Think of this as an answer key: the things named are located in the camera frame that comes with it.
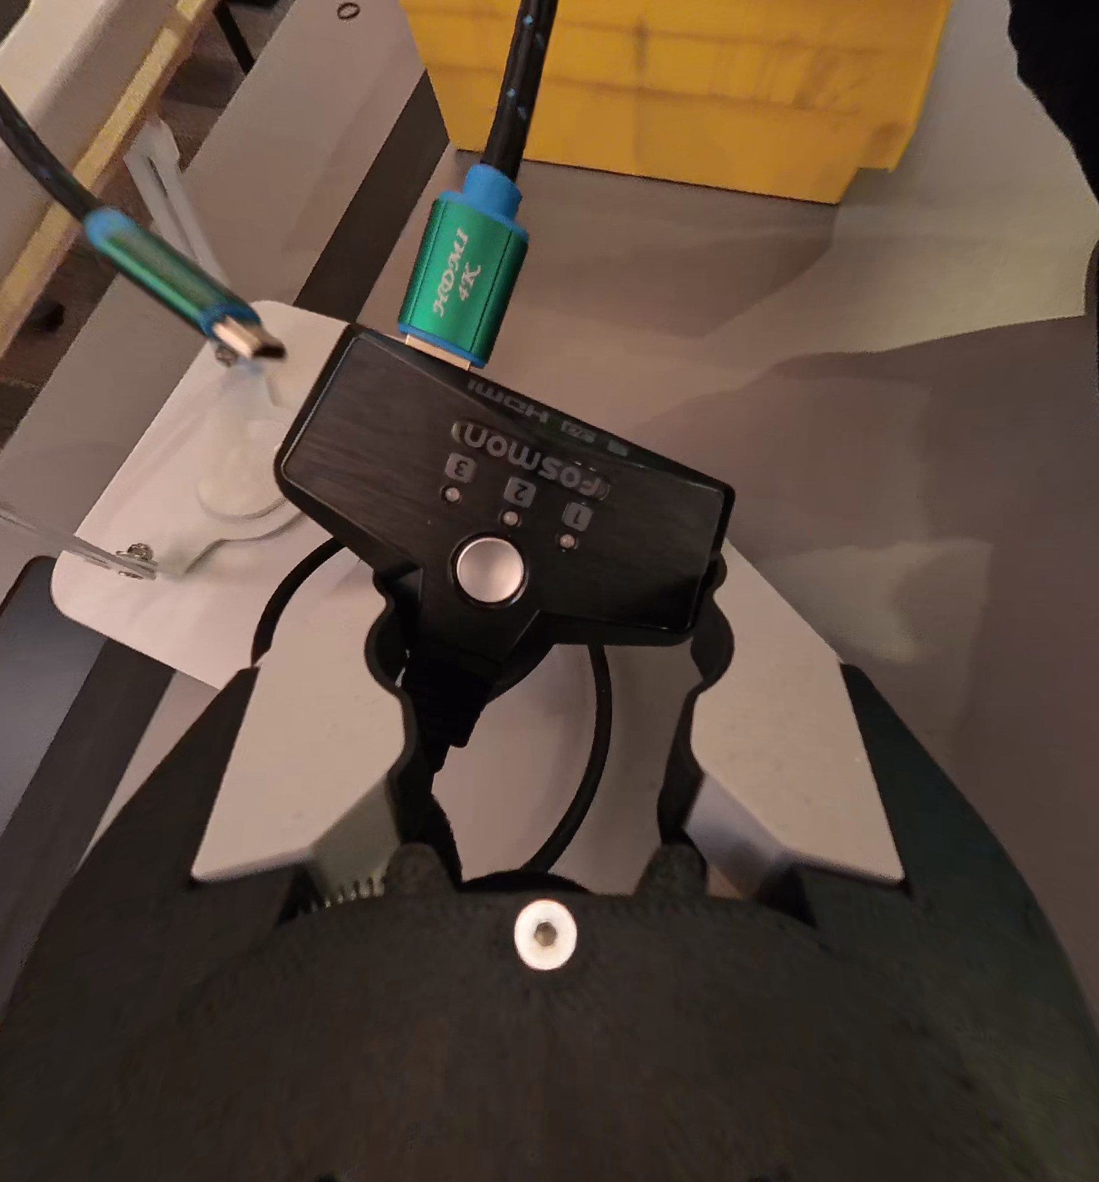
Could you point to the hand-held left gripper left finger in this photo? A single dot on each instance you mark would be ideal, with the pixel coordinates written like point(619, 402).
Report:
point(308, 757)

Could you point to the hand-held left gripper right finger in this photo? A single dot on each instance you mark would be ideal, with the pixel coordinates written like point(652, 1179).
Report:
point(790, 747)

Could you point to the silver hdmi switch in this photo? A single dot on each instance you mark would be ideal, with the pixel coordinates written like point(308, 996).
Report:
point(374, 424)

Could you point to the yellow plastic bin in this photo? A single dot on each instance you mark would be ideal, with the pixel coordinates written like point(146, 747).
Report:
point(698, 92)

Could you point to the wooden stand tray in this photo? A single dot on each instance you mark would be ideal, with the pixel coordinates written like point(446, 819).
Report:
point(114, 128)

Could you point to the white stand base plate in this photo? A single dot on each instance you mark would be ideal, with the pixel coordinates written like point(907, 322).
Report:
point(143, 554)

